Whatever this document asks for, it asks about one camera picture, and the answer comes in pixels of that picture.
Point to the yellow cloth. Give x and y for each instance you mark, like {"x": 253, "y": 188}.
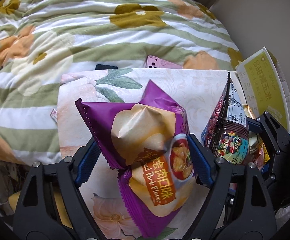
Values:
{"x": 15, "y": 202}

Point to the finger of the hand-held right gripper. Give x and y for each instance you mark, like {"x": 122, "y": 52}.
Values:
{"x": 272, "y": 130}
{"x": 273, "y": 182}

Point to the black flat object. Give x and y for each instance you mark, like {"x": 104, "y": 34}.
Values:
{"x": 106, "y": 67}

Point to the dark candy snack bag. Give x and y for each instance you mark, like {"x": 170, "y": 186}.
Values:
{"x": 232, "y": 120}

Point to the small pink packet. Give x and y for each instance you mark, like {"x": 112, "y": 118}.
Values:
{"x": 54, "y": 115}

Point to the purple chips snack bag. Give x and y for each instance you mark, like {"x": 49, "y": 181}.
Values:
{"x": 140, "y": 130}

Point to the yellow-green cardboard box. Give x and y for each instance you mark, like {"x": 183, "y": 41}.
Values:
{"x": 262, "y": 85}

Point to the gold red snack packet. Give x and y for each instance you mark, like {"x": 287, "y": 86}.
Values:
{"x": 259, "y": 152}

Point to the floral striped blanket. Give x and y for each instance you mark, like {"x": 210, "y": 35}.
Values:
{"x": 85, "y": 30}

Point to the floral tablecloth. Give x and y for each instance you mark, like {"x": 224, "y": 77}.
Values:
{"x": 197, "y": 92}

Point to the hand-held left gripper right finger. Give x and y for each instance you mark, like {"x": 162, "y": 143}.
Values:
{"x": 201, "y": 161}

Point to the pink smartphone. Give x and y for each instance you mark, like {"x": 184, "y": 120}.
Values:
{"x": 159, "y": 63}

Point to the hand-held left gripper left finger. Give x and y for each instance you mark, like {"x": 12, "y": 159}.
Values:
{"x": 85, "y": 163}

